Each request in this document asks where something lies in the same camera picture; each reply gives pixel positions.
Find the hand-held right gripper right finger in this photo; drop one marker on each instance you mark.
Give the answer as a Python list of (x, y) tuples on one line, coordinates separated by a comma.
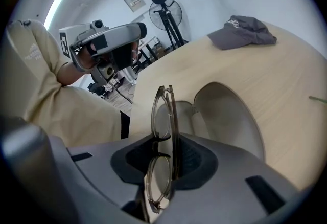
[(230, 166)]

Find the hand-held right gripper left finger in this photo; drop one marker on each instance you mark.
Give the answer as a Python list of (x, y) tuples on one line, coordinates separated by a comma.
[(97, 171)]

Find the black coat rack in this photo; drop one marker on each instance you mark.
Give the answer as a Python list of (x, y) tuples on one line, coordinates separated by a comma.
[(173, 31)]

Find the person's left hand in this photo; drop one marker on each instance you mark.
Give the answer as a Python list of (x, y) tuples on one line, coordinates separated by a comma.
[(85, 60)]

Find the black pedestal fan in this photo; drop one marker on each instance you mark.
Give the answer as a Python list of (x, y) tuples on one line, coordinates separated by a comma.
[(176, 13)]

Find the long ceiling light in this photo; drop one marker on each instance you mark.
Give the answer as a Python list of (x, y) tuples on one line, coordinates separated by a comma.
[(60, 3)]

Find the beige pouch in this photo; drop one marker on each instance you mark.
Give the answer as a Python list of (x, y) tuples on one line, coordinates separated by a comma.
[(224, 115)]

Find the grey wall panel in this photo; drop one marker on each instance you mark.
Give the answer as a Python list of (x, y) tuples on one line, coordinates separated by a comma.
[(135, 1)]

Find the person's beige t-shirt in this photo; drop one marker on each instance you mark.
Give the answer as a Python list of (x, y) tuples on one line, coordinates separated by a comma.
[(64, 115)]

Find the person's left forearm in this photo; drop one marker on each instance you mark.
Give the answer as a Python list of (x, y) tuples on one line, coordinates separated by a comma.
[(69, 74)]

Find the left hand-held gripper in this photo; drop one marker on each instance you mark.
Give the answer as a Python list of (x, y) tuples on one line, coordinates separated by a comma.
[(84, 36)]

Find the grey baseball cap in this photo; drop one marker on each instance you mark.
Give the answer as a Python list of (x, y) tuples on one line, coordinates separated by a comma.
[(237, 33)]

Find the clear-framed eyeglasses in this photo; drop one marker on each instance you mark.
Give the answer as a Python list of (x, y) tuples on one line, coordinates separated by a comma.
[(174, 125)]

